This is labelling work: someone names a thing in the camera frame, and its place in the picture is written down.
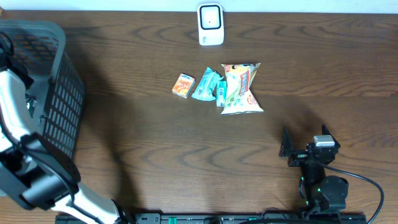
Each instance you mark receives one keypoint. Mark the small teal white packet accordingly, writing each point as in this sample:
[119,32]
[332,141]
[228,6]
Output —
[221,93]

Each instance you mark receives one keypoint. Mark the yellow snack bag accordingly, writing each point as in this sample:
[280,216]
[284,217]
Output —
[239,98]

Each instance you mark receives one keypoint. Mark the white barcode scanner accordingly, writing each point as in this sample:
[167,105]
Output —
[210,24]

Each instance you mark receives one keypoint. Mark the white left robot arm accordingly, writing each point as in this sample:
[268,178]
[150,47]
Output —
[34,172]

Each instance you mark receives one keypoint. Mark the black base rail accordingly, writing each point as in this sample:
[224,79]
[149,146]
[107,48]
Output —
[156,218]

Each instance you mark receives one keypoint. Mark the dark grey plastic basket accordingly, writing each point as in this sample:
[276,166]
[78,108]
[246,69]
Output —
[58,89]

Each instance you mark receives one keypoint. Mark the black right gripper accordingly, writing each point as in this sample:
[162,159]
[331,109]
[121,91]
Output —
[298,156]

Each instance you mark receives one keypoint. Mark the orange snack packet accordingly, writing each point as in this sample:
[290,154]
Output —
[183,85]

